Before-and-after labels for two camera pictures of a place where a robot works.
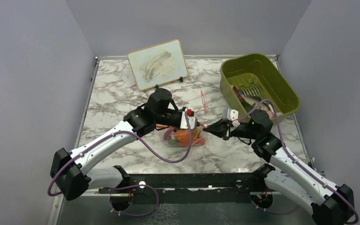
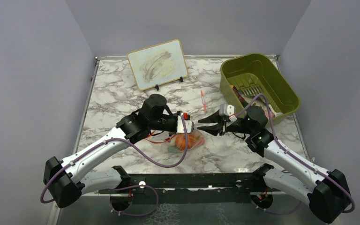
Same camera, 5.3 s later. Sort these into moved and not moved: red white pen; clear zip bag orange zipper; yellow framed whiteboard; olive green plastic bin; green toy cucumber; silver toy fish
Moved: clear zip bag orange zipper; green toy cucumber
Not moved: red white pen; yellow framed whiteboard; olive green plastic bin; silver toy fish
